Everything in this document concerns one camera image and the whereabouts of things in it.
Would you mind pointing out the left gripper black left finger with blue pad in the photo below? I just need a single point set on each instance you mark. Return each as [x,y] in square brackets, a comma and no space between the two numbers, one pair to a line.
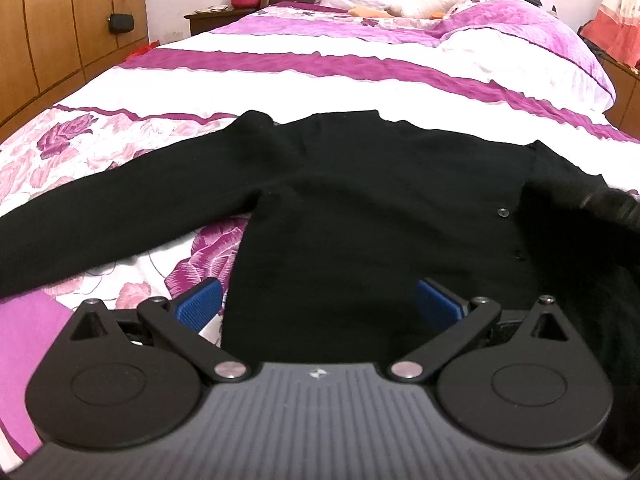
[115,379]

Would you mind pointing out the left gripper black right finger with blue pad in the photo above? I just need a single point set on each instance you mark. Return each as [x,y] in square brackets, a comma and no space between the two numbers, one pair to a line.
[517,379]

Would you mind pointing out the black knit cardigan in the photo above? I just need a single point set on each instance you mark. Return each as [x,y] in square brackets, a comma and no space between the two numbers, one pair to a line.
[346,212]

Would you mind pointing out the pink purple floral bedspread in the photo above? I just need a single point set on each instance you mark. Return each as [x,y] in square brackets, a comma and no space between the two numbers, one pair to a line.
[290,61]

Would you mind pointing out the wooden side cabinet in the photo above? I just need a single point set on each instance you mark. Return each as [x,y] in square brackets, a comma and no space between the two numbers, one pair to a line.
[625,113]

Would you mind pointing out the red cloth on floor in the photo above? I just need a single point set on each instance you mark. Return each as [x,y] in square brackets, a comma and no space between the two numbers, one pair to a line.
[142,50]

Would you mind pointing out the folded purple white quilt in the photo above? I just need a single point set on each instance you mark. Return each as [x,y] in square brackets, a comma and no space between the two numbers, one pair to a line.
[515,38]

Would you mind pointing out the wooden wardrobe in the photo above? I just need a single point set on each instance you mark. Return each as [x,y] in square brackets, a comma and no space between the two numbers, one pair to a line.
[51,48]

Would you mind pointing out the small black bag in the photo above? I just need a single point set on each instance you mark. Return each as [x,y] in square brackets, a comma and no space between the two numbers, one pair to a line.
[120,23]

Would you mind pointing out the white and coral curtain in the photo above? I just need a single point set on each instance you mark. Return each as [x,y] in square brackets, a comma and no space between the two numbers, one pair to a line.
[615,30]

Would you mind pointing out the dark wooden nightstand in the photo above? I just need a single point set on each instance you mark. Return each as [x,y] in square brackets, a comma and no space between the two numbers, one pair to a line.
[206,21]

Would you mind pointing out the orange plush toy part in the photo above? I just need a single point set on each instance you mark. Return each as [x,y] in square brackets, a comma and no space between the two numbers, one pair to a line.
[365,12]

